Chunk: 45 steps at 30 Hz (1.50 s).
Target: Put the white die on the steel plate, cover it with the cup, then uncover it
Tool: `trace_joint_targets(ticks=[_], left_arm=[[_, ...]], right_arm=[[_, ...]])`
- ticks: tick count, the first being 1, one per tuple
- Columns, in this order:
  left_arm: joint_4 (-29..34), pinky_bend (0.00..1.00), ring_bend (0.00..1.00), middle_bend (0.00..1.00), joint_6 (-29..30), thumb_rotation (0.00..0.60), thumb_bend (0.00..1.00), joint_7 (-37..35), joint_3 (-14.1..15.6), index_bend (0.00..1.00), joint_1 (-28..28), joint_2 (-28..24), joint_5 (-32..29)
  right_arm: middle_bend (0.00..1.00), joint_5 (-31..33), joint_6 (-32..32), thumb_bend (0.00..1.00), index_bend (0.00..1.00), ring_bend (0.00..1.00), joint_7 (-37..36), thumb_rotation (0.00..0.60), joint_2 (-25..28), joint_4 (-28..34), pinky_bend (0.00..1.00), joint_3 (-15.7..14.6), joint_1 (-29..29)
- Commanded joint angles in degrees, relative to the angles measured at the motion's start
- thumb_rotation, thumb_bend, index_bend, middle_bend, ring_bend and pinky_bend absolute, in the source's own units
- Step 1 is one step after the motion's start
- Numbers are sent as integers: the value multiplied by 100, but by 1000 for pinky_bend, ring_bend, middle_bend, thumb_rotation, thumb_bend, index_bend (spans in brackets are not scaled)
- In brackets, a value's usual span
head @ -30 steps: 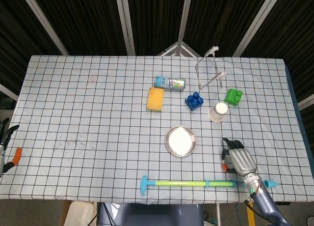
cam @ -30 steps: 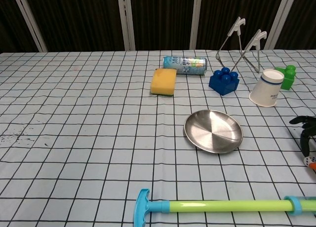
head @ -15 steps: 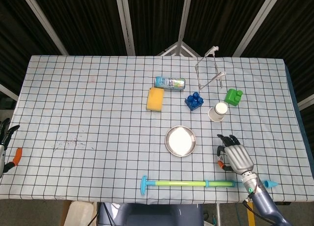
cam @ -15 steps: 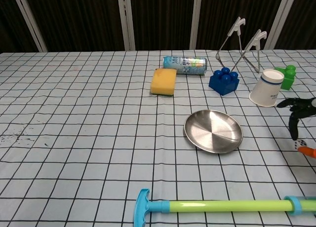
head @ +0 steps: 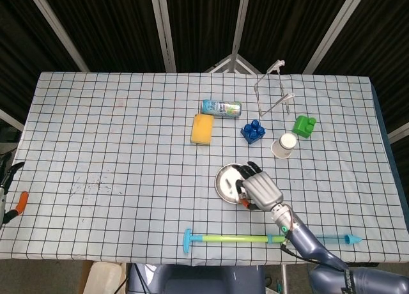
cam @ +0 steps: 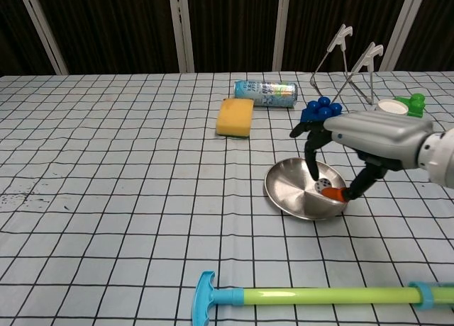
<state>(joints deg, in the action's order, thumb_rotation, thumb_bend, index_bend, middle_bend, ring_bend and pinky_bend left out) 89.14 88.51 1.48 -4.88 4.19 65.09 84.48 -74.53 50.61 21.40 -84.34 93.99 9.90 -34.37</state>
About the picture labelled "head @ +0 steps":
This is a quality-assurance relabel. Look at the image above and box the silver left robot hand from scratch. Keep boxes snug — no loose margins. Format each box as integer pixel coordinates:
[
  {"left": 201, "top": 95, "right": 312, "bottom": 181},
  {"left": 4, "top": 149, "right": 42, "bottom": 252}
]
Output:
[{"left": 0, "top": 153, "right": 29, "bottom": 230}]

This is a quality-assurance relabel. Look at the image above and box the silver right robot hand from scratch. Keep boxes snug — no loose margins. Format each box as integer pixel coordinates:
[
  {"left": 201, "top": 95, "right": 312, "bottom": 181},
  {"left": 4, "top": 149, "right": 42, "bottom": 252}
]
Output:
[{"left": 235, "top": 160, "right": 284, "bottom": 212}]

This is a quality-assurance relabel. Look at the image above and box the silver metal bowl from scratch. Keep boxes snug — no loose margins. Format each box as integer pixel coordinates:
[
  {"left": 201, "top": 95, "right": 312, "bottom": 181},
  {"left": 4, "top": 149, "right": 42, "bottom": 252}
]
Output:
[{"left": 214, "top": 163, "right": 253, "bottom": 205}]

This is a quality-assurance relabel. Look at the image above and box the white paper cup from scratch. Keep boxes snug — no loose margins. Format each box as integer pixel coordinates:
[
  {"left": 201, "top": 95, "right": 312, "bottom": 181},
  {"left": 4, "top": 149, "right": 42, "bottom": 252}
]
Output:
[{"left": 270, "top": 132, "right": 298, "bottom": 160}]

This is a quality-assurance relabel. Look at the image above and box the green and blue water pump toy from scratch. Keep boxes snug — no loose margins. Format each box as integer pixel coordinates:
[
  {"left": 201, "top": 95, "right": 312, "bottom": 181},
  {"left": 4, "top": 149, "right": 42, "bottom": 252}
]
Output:
[{"left": 183, "top": 228, "right": 364, "bottom": 255}]

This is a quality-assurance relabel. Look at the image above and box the blue building block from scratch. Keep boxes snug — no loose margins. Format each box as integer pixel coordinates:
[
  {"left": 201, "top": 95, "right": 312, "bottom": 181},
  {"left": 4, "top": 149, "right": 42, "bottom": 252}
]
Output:
[{"left": 240, "top": 119, "right": 266, "bottom": 145}]

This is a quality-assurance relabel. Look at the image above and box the green building block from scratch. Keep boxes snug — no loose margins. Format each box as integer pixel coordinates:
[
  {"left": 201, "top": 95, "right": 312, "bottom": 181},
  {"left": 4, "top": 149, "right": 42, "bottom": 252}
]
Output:
[{"left": 291, "top": 114, "right": 318, "bottom": 139}]

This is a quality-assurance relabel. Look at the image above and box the yellow sponge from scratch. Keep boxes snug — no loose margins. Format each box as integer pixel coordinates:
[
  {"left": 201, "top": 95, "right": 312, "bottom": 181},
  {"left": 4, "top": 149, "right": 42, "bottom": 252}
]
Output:
[{"left": 190, "top": 113, "right": 215, "bottom": 146}]

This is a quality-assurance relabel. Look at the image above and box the light blue checkered tablecloth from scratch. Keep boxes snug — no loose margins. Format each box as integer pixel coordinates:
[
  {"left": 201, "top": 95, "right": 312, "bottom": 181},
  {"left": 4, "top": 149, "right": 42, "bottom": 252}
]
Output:
[{"left": 0, "top": 71, "right": 400, "bottom": 265}]

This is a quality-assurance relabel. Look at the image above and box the light blue drink can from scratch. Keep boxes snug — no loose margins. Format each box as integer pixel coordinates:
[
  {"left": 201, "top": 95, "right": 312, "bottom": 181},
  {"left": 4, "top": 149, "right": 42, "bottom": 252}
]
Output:
[{"left": 201, "top": 98, "right": 242, "bottom": 119}]

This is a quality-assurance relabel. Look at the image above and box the white table leg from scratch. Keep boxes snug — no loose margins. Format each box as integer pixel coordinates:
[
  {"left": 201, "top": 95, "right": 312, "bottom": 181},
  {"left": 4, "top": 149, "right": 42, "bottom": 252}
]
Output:
[{"left": 281, "top": 263, "right": 289, "bottom": 294}]

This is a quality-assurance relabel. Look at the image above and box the white plastic jug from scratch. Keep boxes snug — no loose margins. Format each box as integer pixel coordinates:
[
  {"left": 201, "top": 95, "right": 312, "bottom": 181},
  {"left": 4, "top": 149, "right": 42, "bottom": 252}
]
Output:
[{"left": 83, "top": 261, "right": 124, "bottom": 294}]

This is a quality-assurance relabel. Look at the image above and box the blue-grey robot torso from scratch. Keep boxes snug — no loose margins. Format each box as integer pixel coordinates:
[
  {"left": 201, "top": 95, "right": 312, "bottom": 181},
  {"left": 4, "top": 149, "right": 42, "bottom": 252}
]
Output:
[{"left": 127, "top": 263, "right": 266, "bottom": 294}]

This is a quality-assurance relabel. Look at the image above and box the black curtain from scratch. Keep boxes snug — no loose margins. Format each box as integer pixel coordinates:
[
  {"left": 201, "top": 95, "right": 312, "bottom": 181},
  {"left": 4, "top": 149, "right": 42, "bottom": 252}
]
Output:
[{"left": 0, "top": 0, "right": 409, "bottom": 141}]

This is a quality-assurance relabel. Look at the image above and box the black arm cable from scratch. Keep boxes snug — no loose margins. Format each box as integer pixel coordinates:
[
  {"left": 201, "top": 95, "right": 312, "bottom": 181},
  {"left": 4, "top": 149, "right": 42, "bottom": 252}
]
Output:
[{"left": 280, "top": 225, "right": 349, "bottom": 271}]

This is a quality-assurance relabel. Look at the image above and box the white aluminium frame post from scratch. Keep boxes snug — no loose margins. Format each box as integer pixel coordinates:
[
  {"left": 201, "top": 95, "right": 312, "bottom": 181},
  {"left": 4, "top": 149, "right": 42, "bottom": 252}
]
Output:
[
  {"left": 387, "top": 120, "right": 409, "bottom": 145},
  {"left": 0, "top": 107, "right": 26, "bottom": 132},
  {"left": 302, "top": 0, "right": 366, "bottom": 74},
  {"left": 149, "top": 0, "right": 178, "bottom": 73},
  {"left": 229, "top": 0, "right": 254, "bottom": 57},
  {"left": 24, "top": 0, "right": 91, "bottom": 73}
]

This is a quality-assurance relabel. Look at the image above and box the white triangular frame brace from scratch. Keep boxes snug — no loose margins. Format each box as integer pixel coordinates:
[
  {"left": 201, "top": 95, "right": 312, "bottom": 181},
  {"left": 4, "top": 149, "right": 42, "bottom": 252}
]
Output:
[{"left": 204, "top": 53, "right": 263, "bottom": 75}]

